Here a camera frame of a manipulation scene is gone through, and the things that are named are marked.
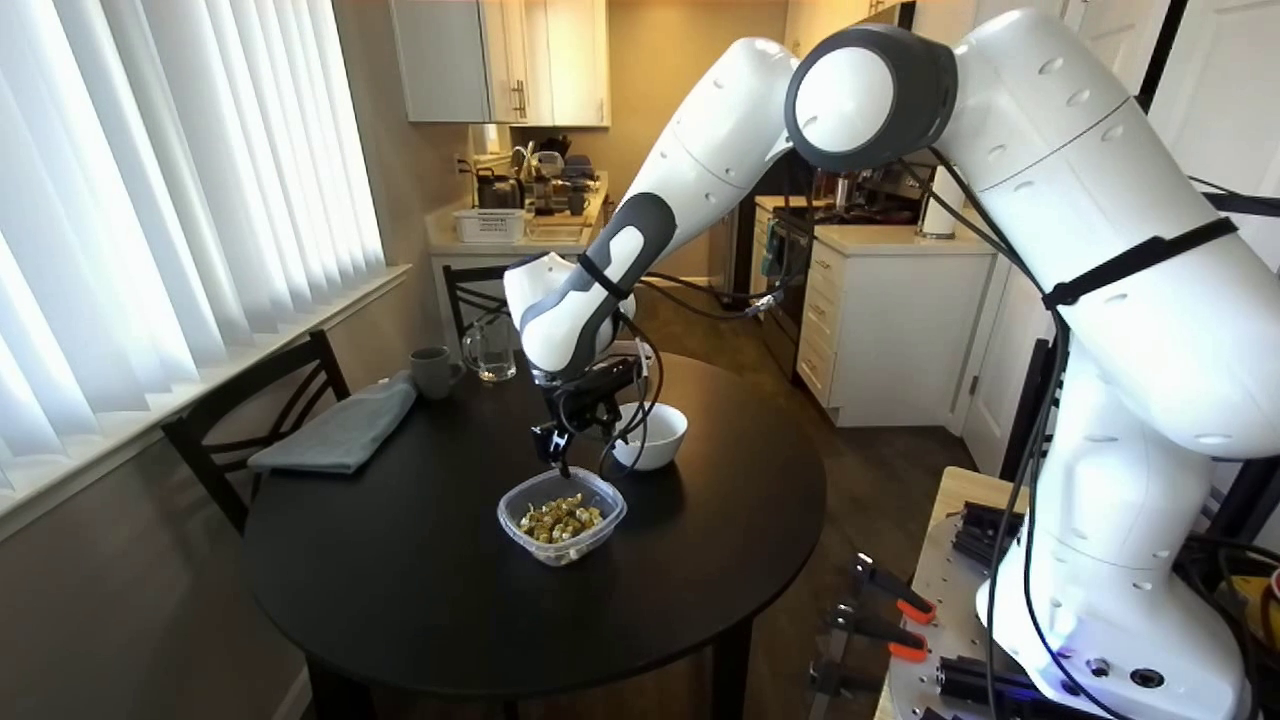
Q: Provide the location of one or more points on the black coffee maker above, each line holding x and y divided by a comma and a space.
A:
499, 184

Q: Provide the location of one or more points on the kitchen counter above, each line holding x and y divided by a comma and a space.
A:
506, 235

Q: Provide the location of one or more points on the clear plastic food container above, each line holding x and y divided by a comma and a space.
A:
597, 535

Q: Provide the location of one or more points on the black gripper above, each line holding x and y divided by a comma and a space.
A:
592, 393

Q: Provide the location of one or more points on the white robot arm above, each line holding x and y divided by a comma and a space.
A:
1134, 332

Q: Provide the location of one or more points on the black wooden chair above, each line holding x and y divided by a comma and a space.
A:
202, 424
455, 287

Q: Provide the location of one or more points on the clear glass pitcher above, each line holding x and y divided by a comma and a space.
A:
488, 355

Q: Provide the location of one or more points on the dark grey mug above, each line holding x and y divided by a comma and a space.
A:
432, 373

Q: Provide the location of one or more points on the white vertical window blinds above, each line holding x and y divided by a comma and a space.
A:
134, 203

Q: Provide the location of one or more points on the black orange spring clamp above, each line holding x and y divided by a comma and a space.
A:
880, 633
893, 593

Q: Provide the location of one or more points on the white upper kitchen cabinets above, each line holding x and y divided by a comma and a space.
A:
532, 62

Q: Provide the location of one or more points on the black box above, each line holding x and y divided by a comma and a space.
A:
984, 535

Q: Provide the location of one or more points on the yellow food pieces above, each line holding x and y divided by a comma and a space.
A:
560, 517

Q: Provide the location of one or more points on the white lower cabinet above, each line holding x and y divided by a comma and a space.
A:
885, 326

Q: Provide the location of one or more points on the white cup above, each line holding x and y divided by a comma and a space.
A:
663, 433

